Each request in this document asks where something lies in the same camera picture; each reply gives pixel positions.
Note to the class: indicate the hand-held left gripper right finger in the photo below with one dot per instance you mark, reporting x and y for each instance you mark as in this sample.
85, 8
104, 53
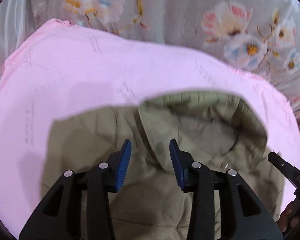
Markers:
176, 165

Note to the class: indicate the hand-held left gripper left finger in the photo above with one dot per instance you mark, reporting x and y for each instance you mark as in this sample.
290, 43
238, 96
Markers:
124, 165

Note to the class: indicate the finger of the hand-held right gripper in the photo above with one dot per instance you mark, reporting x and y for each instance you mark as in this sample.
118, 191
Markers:
281, 163

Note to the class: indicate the beige puffer jacket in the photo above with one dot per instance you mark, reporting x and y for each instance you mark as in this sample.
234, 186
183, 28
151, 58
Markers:
205, 130

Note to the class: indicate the person's right hand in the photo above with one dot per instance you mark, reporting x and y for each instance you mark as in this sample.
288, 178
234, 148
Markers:
288, 220

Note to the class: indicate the pink blanket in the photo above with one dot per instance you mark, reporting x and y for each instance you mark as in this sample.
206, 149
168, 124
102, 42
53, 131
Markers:
77, 75

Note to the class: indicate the grey floral bed sheet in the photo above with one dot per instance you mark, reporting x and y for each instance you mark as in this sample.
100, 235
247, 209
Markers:
180, 12

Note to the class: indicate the white satin cloth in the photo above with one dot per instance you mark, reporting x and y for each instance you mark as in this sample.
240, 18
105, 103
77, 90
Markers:
7, 37

